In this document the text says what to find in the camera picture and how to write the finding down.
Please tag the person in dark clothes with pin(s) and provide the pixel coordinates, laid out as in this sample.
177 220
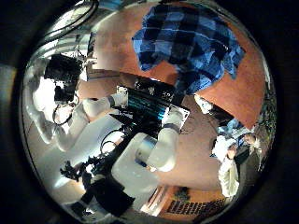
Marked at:
249 146

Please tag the green plant foliage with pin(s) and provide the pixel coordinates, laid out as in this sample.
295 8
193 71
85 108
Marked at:
268 115

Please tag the person in white coat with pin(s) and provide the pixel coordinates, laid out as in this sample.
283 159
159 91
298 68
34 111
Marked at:
229 178

